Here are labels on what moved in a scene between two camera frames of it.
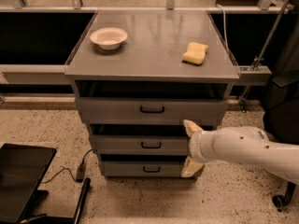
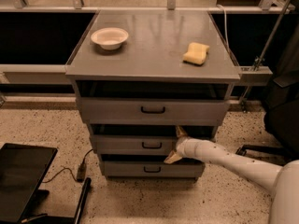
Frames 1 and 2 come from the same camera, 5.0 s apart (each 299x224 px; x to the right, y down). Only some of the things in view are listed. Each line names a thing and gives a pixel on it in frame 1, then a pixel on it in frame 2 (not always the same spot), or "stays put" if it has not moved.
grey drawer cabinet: (138, 75) stays put
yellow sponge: (195, 53) stays put
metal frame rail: (34, 75) stays put
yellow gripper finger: (192, 127) → (178, 132)
